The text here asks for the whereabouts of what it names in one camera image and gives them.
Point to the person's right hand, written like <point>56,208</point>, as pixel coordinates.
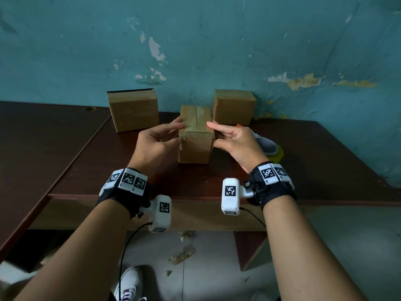
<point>244,147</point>

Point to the person's left hand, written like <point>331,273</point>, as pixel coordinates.
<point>150,150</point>

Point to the orange tape dispenser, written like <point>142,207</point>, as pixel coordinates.
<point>266,144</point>

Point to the yellowish clear tape roll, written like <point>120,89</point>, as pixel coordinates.
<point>278,158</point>

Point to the small brown cardboard box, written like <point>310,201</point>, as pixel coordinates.
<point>235,109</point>

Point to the cardboard box with dark edge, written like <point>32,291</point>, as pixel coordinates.
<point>134,112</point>

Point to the large brown cardboard box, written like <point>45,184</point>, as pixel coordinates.
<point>195,150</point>

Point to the person's right forearm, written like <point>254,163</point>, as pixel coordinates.
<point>307,257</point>

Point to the dark brown wooden table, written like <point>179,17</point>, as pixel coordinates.
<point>329,172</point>

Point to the crumpled clear plastic scrap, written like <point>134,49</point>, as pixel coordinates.
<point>181,255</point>

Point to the dark brown wooden desk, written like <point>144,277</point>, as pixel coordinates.
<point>40,147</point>

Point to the white left shoe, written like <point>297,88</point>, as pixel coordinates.
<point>130,279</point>

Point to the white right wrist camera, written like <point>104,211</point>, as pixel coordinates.
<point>230,203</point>

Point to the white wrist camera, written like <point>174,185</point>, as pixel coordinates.
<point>230,203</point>
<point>159,219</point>

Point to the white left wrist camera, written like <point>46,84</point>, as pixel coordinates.
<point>159,219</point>

